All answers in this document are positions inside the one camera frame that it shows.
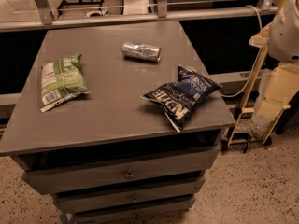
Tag bottom grey drawer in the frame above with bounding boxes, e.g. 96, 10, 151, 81
74, 195, 195, 224

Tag grey metal railing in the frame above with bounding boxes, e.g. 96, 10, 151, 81
0, 0, 287, 32

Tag green jalapeno chip bag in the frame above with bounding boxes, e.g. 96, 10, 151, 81
40, 54, 90, 113

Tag top grey drawer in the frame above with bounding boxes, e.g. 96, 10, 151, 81
22, 146, 220, 194

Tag middle grey drawer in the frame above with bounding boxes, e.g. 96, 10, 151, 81
54, 176, 205, 213

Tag silver blue redbull can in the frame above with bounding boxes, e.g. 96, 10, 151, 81
122, 42, 161, 63

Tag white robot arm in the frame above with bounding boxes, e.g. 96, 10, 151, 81
268, 0, 299, 63

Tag white cable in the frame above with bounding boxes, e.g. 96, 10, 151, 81
220, 5, 263, 98

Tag grey drawer cabinet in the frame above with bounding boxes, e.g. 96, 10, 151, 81
0, 21, 236, 224

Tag dark blue kettle chip bag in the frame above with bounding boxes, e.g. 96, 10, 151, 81
143, 66, 221, 133

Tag grey drawer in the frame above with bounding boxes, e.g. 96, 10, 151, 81
54, 176, 205, 213
74, 195, 195, 224
22, 146, 220, 194

